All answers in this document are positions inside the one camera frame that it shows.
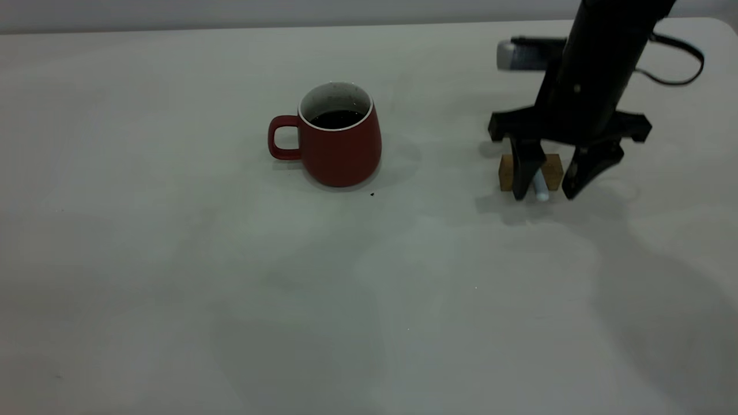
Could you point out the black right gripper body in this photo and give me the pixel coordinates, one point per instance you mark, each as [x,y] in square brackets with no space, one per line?
[576,109]

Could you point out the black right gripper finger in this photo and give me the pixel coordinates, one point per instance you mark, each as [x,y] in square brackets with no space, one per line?
[588,167]
[526,167]

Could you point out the red ceramic mug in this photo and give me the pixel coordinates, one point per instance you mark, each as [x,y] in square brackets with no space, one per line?
[343,153]

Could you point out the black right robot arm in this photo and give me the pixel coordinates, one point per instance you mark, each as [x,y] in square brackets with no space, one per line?
[622,26]

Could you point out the arched wooden block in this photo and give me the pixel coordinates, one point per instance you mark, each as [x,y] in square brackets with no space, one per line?
[554,171]

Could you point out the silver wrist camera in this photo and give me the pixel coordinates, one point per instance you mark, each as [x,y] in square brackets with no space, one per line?
[527,55]

